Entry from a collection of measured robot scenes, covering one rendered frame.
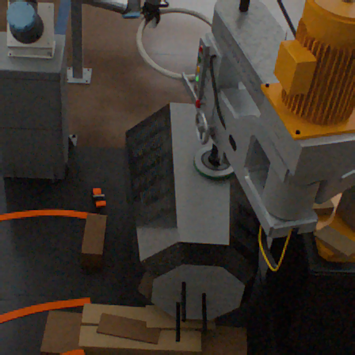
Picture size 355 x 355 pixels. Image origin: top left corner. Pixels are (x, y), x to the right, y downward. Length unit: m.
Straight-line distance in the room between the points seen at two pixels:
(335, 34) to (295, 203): 0.70
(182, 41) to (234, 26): 3.10
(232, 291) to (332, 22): 1.49
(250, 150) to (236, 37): 0.43
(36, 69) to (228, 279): 1.64
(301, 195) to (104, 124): 2.57
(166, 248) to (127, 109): 2.12
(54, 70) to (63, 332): 1.43
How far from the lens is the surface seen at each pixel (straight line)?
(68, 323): 3.34
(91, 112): 4.74
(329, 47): 1.93
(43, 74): 3.69
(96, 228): 3.74
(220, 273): 2.84
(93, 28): 5.70
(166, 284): 2.91
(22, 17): 3.51
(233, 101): 2.63
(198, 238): 2.82
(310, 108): 2.05
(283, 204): 2.33
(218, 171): 3.07
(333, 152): 2.08
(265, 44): 2.45
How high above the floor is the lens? 2.95
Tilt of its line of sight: 43 degrees down
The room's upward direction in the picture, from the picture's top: 7 degrees clockwise
